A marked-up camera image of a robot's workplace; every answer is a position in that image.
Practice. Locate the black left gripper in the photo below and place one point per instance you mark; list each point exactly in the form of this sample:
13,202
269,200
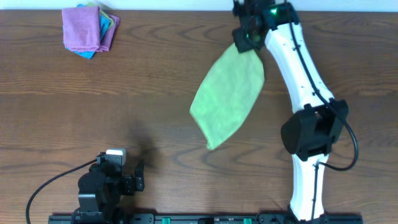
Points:
131,185

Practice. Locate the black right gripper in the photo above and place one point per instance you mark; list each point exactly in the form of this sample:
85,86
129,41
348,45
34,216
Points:
242,44

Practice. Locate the green microfiber cloth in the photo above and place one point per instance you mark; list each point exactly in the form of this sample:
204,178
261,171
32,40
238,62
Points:
227,94

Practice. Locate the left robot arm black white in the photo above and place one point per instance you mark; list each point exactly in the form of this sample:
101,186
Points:
101,189

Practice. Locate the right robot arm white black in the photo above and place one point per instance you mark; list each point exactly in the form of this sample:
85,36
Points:
315,125

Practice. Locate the folded purple cloth underneath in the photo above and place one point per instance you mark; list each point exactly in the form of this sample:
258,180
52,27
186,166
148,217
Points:
106,35

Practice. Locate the folded yellow-green cloth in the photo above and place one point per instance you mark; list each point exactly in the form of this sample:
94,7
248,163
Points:
102,13

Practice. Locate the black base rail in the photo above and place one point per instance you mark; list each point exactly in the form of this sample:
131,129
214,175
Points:
205,218

